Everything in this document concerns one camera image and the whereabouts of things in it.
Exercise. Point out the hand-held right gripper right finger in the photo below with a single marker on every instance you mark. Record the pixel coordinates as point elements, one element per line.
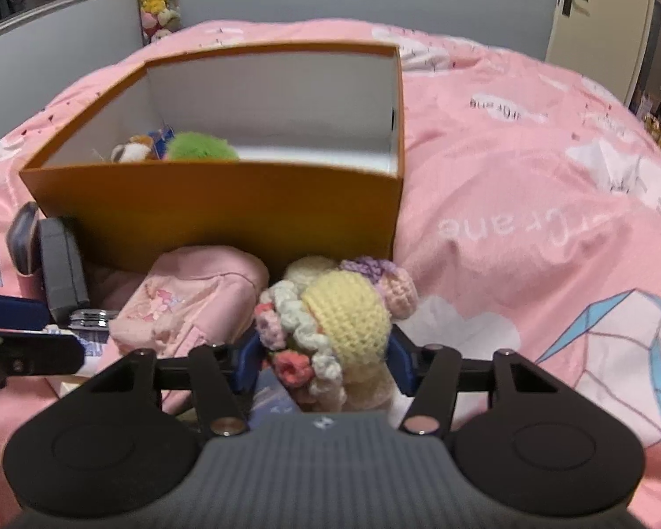
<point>401,363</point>

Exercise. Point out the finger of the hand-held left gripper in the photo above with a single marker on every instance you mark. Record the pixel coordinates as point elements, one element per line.
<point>11,312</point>
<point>33,355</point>

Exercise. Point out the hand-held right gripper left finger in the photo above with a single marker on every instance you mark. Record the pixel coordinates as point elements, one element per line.
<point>248,366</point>

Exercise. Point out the glossy picture card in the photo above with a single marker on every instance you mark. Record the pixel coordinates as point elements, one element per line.
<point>275,397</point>

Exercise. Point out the dark rectangular case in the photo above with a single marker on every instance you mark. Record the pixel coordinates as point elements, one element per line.
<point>60,270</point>

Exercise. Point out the clear round disc stack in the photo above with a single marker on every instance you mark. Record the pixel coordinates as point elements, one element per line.
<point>93,317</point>

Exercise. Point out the yellow crocheted doll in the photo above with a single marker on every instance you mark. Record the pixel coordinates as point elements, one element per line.
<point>347,314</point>

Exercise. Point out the orange cardboard box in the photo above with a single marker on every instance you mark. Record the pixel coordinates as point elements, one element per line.
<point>226,215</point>

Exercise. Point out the white cream packet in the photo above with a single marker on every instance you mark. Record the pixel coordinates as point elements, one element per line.
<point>95,347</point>

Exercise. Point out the grey blue rounded case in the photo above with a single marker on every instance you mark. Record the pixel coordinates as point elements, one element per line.
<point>22,242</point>

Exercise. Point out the small orange plush toy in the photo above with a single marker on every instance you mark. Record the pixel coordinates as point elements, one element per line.
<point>135,150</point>

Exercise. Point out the pink printed blanket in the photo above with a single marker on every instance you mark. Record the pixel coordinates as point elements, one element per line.
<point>529,204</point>

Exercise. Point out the green fluffy ball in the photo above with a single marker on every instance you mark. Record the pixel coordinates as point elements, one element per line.
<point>201,149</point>

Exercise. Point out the blue printed packet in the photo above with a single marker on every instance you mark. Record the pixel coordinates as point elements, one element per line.
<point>160,140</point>

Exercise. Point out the row of small bottles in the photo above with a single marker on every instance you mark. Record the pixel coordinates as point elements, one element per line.
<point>656,127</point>

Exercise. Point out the cream door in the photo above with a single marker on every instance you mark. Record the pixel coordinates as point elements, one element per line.
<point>606,38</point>

